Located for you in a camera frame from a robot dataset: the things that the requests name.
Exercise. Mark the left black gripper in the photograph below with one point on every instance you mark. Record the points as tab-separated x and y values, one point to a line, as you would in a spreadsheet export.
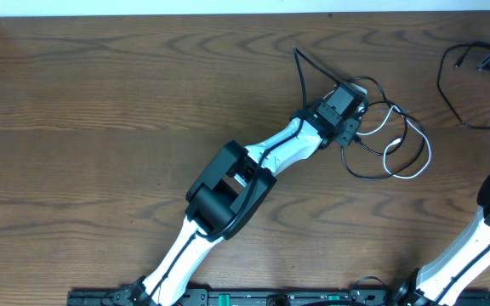
351	130

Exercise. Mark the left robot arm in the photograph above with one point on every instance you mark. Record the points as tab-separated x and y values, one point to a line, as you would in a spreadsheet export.
233	185

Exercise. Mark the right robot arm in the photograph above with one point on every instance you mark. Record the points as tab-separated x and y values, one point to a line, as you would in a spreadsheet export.
441	281

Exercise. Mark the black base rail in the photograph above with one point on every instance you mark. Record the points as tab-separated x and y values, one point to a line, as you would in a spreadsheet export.
204	297

